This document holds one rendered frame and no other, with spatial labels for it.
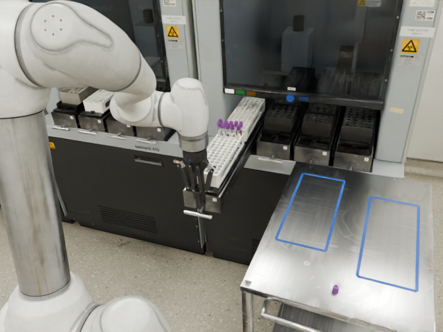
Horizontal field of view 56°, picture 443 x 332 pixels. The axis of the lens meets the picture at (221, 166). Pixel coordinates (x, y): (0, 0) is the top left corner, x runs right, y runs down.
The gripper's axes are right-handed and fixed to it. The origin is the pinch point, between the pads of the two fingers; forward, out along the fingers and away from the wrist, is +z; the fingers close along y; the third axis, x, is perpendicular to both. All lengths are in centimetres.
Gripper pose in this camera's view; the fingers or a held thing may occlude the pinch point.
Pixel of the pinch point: (199, 198)
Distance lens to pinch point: 138.4
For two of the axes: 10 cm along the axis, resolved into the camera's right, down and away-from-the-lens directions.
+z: 0.5, 8.3, 5.6
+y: -9.4, -1.5, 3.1
